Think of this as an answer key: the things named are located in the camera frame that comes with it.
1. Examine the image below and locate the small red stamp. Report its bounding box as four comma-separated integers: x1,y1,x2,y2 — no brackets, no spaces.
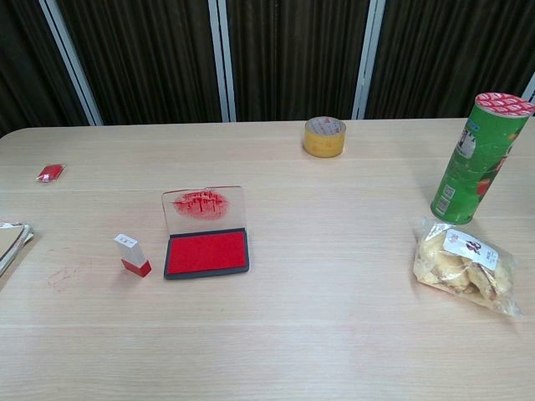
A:
113,232,152,278

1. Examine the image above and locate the red ink pad clear lid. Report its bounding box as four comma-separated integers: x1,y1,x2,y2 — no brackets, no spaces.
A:
161,185,251,281

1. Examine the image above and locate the yellow packing tape roll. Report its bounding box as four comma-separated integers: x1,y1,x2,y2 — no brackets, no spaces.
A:
303,117,348,158

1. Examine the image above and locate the clear bag of snacks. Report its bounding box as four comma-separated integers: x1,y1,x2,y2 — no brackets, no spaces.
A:
412,216,523,321

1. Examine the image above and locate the green chips can red lid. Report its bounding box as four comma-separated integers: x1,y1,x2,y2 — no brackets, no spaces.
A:
431,92,535,224

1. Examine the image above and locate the small red packet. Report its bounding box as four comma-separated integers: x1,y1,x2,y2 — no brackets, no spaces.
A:
34,163,68,184

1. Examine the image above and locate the brown spiral notebook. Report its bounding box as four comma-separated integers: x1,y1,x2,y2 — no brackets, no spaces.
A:
0,220,38,277

